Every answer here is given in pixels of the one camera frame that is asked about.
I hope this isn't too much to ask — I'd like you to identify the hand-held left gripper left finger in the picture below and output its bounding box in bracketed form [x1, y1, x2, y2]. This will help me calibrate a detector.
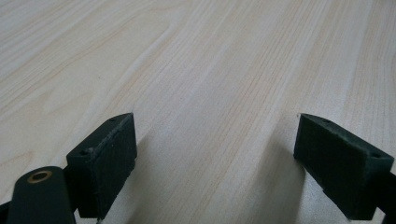
[65, 112, 138, 219]

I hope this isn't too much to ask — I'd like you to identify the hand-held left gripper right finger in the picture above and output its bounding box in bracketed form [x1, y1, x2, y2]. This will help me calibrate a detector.
[293, 113, 395, 221]

